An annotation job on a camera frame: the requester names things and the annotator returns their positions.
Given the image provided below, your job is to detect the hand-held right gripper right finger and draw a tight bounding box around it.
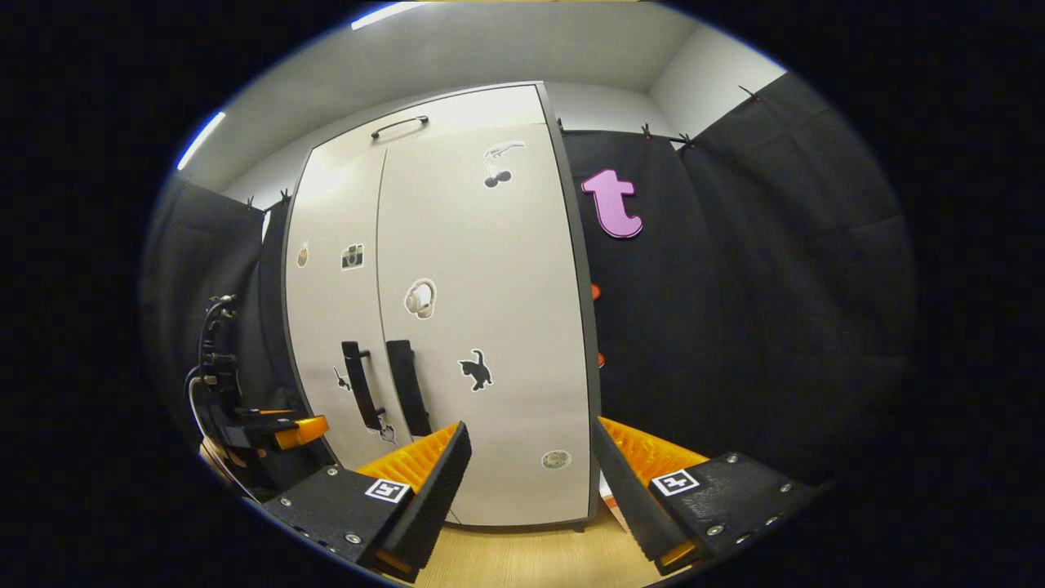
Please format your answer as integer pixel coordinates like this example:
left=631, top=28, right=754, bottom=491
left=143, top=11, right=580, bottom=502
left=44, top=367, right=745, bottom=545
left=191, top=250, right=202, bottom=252
left=591, top=416, right=821, bottom=577

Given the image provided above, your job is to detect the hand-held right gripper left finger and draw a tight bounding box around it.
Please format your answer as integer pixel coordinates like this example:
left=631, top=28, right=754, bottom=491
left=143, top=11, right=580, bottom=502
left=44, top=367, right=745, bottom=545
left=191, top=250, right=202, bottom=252
left=261, top=421, right=474, bottom=585

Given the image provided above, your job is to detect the white shoe cabinet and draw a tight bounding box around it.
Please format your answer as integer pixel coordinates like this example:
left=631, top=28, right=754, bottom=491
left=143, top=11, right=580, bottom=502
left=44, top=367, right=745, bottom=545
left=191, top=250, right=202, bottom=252
left=282, top=82, right=603, bottom=532

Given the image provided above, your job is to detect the white cabinet door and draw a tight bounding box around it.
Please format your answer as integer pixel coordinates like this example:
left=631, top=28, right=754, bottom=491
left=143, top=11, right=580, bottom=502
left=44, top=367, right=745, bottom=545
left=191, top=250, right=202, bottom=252
left=283, top=147, right=417, bottom=474
left=376, top=122, right=593, bottom=528

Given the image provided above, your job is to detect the white cabinet drawer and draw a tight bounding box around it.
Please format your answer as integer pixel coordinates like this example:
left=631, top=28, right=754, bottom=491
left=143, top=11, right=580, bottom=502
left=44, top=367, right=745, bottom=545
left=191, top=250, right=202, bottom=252
left=309, top=83, right=549, bottom=168

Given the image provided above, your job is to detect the ceiling light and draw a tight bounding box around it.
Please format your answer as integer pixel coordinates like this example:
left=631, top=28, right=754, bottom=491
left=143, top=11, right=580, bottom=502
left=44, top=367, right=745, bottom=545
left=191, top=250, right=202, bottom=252
left=351, top=2, right=425, bottom=32
left=177, top=112, right=227, bottom=170

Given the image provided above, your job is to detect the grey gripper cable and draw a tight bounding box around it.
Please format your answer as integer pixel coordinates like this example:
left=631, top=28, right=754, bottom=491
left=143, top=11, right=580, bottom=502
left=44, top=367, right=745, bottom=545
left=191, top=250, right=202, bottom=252
left=186, top=298, right=238, bottom=458

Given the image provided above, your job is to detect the black drawer handle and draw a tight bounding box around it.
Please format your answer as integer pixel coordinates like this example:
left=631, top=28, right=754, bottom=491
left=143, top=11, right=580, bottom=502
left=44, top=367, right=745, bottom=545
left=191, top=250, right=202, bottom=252
left=371, top=115, right=429, bottom=140

